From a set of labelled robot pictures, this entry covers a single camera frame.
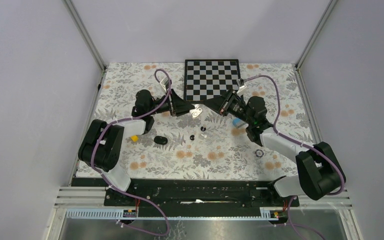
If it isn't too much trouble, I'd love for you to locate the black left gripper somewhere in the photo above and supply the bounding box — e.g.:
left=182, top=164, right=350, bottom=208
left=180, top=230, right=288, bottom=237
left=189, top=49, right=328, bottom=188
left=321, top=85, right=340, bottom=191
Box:
left=147, top=88, right=195, bottom=117

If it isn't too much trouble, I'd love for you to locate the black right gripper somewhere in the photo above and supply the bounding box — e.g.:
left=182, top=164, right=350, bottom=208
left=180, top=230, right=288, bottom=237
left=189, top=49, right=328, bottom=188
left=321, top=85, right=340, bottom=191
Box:
left=202, top=88, right=254, bottom=126

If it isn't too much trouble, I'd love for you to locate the white earbud charging case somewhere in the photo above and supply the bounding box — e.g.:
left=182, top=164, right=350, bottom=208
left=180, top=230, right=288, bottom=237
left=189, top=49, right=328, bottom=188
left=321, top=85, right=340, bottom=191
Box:
left=189, top=104, right=203, bottom=118

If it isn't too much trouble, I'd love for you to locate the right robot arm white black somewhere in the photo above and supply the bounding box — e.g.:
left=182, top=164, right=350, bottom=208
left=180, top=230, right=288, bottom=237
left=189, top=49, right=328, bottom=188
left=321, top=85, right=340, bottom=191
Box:
left=203, top=90, right=346, bottom=206

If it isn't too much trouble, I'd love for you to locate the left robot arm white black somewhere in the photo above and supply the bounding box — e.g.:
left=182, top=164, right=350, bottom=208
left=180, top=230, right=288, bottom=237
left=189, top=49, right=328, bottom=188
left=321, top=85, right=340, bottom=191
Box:
left=77, top=89, right=195, bottom=206

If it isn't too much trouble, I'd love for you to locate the black oval earbud case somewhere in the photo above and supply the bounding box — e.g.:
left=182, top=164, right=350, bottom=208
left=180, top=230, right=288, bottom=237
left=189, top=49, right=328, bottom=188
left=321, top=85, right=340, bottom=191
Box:
left=153, top=135, right=168, bottom=145

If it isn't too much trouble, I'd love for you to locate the blue grey block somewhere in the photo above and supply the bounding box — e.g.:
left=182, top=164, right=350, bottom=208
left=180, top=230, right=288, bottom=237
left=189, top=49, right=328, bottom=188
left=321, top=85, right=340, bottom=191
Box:
left=232, top=118, right=246, bottom=128

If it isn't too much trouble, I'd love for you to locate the black white checkerboard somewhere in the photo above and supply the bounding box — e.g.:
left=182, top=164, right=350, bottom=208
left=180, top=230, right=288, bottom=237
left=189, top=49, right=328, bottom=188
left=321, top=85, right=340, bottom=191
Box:
left=183, top=59, right=241, bottom=104

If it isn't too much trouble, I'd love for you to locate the floral patterned table mat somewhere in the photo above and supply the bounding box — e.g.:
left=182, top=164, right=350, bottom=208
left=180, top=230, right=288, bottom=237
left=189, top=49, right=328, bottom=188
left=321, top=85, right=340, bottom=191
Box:
left=93, top=62, right=315, bottom=181

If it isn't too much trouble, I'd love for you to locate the yellow block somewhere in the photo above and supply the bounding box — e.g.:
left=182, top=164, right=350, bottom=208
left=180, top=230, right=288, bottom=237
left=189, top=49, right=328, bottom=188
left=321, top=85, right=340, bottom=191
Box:
left=130, top=135, right=139, bottom=142

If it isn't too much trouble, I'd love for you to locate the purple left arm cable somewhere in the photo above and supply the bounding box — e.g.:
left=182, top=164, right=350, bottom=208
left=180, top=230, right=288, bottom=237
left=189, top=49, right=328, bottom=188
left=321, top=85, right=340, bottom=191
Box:
left=89, top=68, right=174, bottom=238

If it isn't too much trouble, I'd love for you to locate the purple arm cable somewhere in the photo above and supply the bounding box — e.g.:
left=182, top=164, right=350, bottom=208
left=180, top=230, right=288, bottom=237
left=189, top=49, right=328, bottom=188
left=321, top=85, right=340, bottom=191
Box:
left=241, top=74, right=346, bottom=240
left=89, top=68, right=174, bottom=238

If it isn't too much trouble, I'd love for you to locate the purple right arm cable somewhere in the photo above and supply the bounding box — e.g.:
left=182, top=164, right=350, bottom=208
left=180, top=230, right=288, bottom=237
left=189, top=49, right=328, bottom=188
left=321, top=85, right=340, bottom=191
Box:
left=241, top=74, right=346, bottom=240

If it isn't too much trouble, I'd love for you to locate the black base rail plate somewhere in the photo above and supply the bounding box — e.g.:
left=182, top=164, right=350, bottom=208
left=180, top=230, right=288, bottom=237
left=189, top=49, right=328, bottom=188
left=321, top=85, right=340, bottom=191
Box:
left=104, top=178, right=289, bottom=217

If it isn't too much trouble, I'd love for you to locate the slotted grey cable duct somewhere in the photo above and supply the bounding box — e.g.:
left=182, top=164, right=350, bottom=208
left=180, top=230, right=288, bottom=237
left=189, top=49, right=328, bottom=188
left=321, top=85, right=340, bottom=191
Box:
left=66, top=208, right=280, bottom=222

